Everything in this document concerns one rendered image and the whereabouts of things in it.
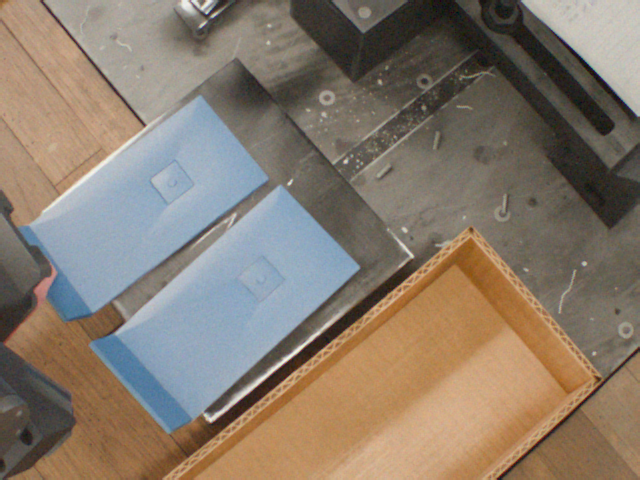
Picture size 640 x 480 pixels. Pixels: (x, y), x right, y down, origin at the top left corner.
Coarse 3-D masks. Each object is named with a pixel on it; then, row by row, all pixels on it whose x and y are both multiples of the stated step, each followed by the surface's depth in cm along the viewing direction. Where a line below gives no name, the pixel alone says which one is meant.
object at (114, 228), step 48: (144, 144) 81; (192, 144) 81; (96, 192) 80; (144, 192) 80; (192, 192) 81; (240, 192) 81; (48, 240) 79; (96, 240) 79; (144, 240) 80; (96, 288) 79
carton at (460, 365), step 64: (448, 256) 76; (384, 320) 80; (448, 320) 81; (512, 320) 80; (320, 384) 80; (384, 384) 80; (448, 384) 80; (512, 384) 80; (576, 384) 78; (256, 448) 79; (320, 448) 79; (384, 448) 79; (448, 448) 79; (512, 448) 76
